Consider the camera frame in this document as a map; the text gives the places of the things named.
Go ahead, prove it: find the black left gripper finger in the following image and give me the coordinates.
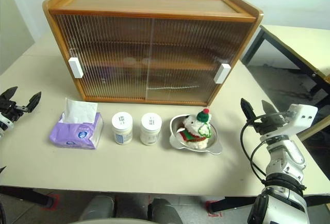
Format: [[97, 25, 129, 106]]
[[0, 86, 19, 101], [24, 91, 42, 113]]

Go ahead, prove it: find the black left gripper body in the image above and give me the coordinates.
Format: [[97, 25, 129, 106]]
[[0, 98, 28, 122]]

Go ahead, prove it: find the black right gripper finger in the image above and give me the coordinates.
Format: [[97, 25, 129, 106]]
[[240, 97, 256, 127], [261, 99, 281, 115]]

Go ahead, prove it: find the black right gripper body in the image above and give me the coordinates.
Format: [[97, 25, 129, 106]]
[[251, 113, 288, 134]]

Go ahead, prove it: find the white door handle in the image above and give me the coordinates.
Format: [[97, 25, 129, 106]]
[[213, 63, 232, 84], [68, 57, 84, 79]]

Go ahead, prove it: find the purple tissue pack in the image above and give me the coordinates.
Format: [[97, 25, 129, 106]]
[[48, 97, 104, 149]]

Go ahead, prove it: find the white plush bear green hat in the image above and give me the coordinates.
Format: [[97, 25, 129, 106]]
[[176, 108, 213, 150]]

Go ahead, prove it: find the ribbed glass sliding door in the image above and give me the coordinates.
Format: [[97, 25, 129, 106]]
[[145, 18, 256, 106], [53, 13, 155, 102]]

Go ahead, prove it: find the white jar with blue pattern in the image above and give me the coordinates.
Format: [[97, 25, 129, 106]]
[[111, 111, 134, 145]]

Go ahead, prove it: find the white plastic jar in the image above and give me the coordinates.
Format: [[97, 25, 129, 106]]
[[140, 112, 162, 146]]

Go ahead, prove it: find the wooden cabinet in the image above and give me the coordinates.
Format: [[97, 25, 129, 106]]
[[42, 0, 264, 106]]

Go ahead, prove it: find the metal bowl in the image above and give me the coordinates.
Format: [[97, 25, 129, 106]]
[[169, 114, 223, 156]]

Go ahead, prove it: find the black-framed side table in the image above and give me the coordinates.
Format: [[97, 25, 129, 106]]
[[239, 24, 330, 101]]

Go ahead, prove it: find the black table leg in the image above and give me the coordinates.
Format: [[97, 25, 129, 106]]
[[207, 195, 330, 213], [0, 185, 54, 208]]

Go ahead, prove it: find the grey rounded shape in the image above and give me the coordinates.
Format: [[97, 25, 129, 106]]
[[148, 197, 183, 224], [78, 195, 116, 222]]

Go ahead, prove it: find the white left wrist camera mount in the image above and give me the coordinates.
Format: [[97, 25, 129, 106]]
[[0, 113, 15, 135]]

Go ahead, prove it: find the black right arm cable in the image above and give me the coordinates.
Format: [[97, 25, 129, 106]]
[[240, 114, 287, 185]]

